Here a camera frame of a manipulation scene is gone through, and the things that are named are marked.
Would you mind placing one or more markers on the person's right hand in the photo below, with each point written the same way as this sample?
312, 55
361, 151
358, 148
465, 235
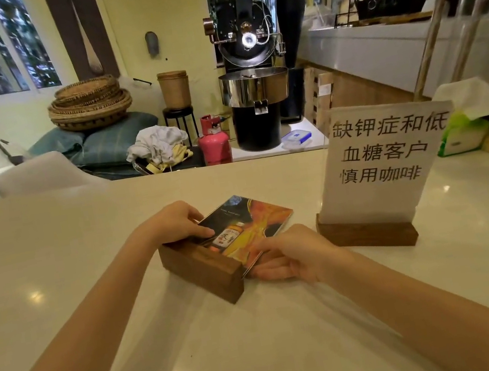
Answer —
308, 254

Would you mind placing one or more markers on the person's left hand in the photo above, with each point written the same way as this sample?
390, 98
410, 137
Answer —
171, 224

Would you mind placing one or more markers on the colourful picture sign wooden base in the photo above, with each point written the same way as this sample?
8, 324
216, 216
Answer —
255, 219

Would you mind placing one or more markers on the white sign with wooden base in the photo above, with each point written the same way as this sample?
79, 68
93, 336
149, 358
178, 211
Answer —
376, 155

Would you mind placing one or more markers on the person's right forearm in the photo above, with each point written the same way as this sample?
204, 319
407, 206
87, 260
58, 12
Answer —
437, 314

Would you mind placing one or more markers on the person's left forearm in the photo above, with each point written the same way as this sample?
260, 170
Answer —
74, 345

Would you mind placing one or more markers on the yellow cloth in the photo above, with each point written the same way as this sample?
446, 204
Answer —
178, 154

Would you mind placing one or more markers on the pile of white cloths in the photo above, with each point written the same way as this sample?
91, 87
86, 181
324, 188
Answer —
159, 141

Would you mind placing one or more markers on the pink gas cylinder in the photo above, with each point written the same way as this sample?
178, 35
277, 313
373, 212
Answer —
215, 148

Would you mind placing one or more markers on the large teal cushion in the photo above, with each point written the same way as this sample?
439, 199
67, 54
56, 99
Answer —
114, 140

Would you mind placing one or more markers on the white low table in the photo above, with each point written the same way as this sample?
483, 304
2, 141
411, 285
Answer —
266, 150

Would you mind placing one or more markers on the plastic container with blue lid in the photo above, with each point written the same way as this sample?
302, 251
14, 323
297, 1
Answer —
296, 138

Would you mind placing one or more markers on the woven cylindrical bin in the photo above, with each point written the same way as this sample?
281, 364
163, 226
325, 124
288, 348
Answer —
175, 91

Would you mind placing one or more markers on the large woven basket tray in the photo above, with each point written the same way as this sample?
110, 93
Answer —
91, 118

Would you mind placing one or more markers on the light grey chair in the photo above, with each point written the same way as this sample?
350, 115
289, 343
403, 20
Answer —
44, 173

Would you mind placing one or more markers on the small teal cushion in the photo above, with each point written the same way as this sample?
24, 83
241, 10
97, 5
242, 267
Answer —
55, 143

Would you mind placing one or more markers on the wooden pallet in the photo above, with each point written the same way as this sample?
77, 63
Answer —
319, 99

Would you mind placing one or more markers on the small woven basket tray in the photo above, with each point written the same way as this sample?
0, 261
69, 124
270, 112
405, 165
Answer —
86, 90

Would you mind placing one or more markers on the green tissue pack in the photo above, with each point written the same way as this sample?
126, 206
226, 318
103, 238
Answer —
466, 129

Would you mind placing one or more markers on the black appliance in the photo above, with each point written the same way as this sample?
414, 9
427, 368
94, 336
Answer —
387, 2

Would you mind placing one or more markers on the grey wall fixture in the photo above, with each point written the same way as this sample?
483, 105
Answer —
152, 43

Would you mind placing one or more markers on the brown spoon wall art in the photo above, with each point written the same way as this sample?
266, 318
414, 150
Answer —
99, 29

